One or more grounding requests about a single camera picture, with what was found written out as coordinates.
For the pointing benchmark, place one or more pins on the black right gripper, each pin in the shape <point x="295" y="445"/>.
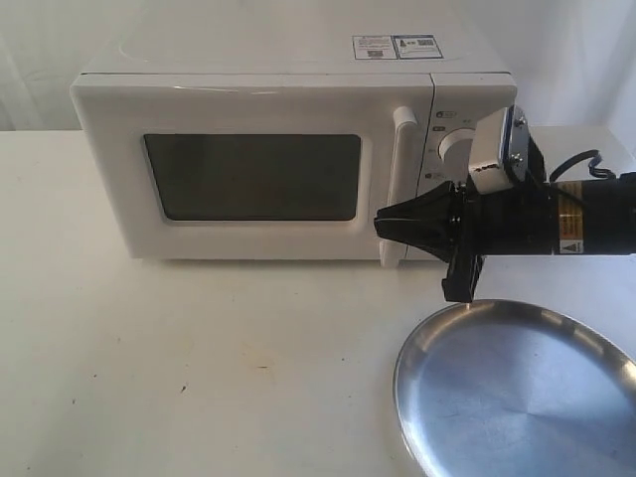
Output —
<point x="517" y="221"/>

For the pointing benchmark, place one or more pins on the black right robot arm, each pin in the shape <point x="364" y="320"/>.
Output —
<point x="595" y="217"/>

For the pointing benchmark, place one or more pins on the upper white control knob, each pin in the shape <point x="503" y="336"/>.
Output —
<point x="455" y="147"/>

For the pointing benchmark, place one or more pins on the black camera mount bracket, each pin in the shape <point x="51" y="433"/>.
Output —
<point x="520" y="156"/>

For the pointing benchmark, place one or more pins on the round stainless steel tray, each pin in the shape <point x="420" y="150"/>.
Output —
<point x="507" y="388"/>

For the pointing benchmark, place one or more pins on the white microwave oven body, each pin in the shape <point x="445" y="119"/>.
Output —
<point x="470" y="84"/>

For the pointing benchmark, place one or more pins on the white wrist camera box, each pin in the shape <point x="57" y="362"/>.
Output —
<point x="486" y="164"/>

